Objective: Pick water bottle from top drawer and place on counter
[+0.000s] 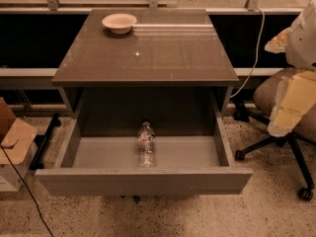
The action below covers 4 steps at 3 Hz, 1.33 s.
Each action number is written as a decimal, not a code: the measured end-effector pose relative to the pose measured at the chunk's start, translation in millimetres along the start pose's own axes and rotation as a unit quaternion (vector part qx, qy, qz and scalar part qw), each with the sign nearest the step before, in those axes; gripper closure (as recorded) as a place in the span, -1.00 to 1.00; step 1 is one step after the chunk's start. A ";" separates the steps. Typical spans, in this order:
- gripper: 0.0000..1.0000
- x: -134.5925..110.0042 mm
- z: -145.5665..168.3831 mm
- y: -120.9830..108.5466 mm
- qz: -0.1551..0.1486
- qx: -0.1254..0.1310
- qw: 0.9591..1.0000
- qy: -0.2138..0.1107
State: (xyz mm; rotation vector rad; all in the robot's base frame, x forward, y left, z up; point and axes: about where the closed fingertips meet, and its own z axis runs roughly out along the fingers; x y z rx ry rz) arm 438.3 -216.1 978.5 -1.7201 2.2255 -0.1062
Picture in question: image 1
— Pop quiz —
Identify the cardboard box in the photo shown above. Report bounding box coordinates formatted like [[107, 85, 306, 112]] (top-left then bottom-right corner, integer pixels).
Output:
[[0, 98, 38, 192]]

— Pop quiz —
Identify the office chair with beige seat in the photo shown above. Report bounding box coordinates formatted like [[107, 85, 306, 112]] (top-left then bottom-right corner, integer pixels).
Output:
[[233, 67, 316, 201]]

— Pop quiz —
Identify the white shallow bowl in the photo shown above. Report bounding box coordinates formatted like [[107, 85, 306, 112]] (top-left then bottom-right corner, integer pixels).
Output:
[[102, 13, 137, 35]]

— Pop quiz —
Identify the grey open top drawer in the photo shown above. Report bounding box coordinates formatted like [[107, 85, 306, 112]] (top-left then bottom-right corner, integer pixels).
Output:
[[36, 98, 253, 196]]

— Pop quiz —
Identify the clear plastic water bottle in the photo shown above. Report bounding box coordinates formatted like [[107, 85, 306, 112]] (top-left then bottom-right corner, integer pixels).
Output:
[[137, 121, 156, 167]]

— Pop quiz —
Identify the black floor cable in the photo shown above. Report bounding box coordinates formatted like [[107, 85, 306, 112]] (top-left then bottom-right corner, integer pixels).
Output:
[[0, 145, 55, 237]]

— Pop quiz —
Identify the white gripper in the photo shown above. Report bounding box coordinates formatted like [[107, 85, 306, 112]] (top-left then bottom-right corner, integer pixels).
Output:
[[265, 0, 316, 137]]

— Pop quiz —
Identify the white hanging cable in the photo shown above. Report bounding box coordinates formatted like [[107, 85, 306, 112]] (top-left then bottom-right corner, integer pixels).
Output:
[[229, 7, 267, 100]]

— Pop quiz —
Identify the grey cabinet with glossy top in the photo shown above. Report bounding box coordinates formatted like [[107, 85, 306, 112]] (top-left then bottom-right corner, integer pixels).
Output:
[[51, 8, 240, 137]]

